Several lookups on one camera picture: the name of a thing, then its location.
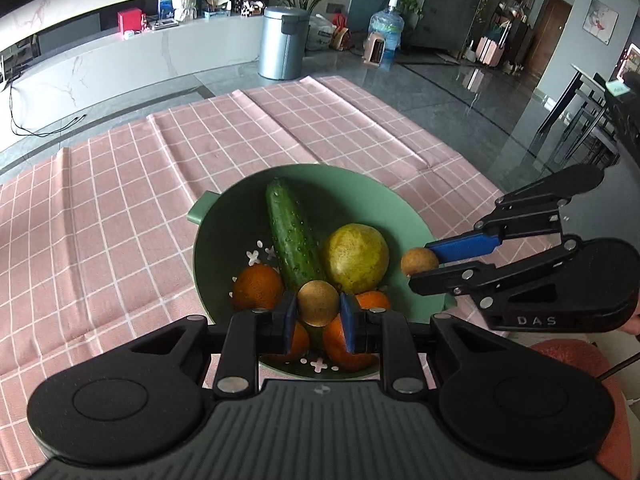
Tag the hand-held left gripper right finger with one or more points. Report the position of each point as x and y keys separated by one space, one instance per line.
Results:
x=348 y=327

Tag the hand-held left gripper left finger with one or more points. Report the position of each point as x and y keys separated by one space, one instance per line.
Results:
x=287 y=327

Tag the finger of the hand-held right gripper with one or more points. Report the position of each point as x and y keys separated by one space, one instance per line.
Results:
x=465 y=247
x=450 y=280

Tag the orange tangerine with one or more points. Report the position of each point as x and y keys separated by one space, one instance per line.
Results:
x=375 y=301
x=300 y=345
x=345 y=350
x=257 y=287

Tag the small brown kiwi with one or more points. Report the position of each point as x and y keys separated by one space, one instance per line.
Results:
x=318 y=302
x=419 y=262

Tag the yellow-green pear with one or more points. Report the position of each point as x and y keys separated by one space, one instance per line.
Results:
x=356 y=260

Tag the green cucumber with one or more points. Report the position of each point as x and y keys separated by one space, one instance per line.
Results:
x=292 y=235

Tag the green plastic colander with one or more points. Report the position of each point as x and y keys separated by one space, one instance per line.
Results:
x=225 y=240

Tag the person's right hand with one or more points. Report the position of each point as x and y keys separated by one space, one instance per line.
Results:
x=633 y=320

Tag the dark dining table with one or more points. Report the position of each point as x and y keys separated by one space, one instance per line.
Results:
x=590 y=110

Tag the pink suitcase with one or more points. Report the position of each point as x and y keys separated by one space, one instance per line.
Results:
x=489 y=50

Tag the pink checked tablecloth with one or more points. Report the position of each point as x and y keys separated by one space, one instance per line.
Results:
x=125 y=210

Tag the small wooden heater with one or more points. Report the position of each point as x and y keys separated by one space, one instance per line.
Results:
x=375 y=50

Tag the brown wooden door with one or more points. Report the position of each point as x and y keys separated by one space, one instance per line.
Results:
x=552 y=35

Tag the blue water jug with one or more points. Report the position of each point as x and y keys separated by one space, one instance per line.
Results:
x=386 y=30

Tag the grey tall cabinet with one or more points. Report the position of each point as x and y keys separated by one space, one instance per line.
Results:
x=450 y=5

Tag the orange bag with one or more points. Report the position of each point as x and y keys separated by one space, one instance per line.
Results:
x=341 y=35

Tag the white plastic bag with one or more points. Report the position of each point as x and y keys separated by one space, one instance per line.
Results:
x=320 y=32

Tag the grey pedal trash can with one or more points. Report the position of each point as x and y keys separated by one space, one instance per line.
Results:
x=282 y=45

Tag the black and white figurines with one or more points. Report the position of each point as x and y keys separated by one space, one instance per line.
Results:
x=249 y=8

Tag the white marble tv cabinet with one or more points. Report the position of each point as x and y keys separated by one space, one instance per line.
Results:
x=100 y=60

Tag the red box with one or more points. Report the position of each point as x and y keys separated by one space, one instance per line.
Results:
x=130 y=21

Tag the framed wall picture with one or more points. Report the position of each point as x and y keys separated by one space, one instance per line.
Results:
x=600 y=20

